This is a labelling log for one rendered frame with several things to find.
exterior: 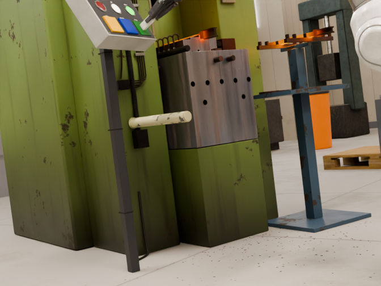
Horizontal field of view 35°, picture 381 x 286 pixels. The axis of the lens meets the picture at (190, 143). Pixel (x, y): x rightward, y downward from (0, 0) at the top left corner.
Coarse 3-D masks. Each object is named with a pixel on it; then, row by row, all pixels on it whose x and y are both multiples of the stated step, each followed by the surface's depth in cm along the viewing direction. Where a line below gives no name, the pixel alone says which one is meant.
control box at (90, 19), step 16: (80, 0) 230; (96, 0) 234; (112, 0) 245; (128, 0) 257; (80, 16) 230; (96, 16) 227; (112, 16) 236; (128, 16) 247; (96, 32) 227; (112, 32) 228; (112, 48) 236; (128, 48) 245; (144, 48) 254
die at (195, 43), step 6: (198, 36) 286; (180, 42) 282; (186, 42) 281; (192, 42) 283; (198, 42) 286; (204, 42) 288; (210, 42) 290; (216, 42) 292; (156, 48) 299; (162, 48) 295; (192, 48) 283; (198, 48) 285; (204, 48) 287; (210, 48) 290
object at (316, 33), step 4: (324, 28) 286; (328, 28) 285; (332, 28) 284; (312, 32) 292; (316, 32) 290; (320, 32) 289; (324, 32) 287; (328, 32) 284; (332, 32) 284; (300, 36) 299; (308, 36) 295; (312, 36) 294; (316, 36) 291; (320, 36) 293; (280, 40) 312; (272, 44) 318
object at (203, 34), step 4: (208, 28) 281; (212, 28) 280; (200, 32) 285; (204, 32) 285; (208, 32) 283; (212, 32) 281; (216, 32) 280; (192, 36) 292; (200, 36) 286; (204, 36) 286; (208, 36) 283; (212, 36) 280; (216, 36) 281; (164, 44) 312
